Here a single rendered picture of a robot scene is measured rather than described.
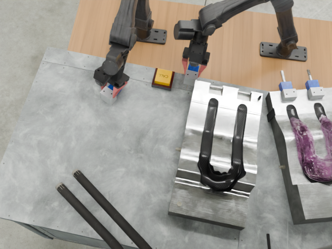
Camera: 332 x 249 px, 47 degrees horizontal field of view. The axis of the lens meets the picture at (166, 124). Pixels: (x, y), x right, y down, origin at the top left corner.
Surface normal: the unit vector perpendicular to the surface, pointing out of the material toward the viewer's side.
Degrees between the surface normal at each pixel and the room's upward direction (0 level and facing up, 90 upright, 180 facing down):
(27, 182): 0
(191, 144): 28
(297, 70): 0
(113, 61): 62
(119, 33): 40
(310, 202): 0
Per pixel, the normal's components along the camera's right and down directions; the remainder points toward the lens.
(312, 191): 0.05, -0.40
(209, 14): -0.51, -0.26
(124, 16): -0.16, 0.26
